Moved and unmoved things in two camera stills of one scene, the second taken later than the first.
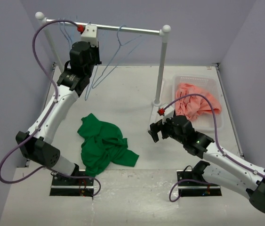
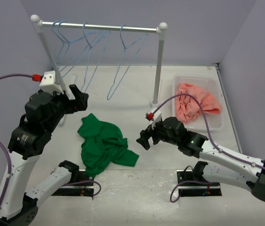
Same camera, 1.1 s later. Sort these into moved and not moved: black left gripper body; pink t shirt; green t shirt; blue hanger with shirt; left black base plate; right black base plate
Moved: blue hanger with shirt; black left gripper body
Not moved: pink t shirt; green t shirt; left black base plate; right black base plate
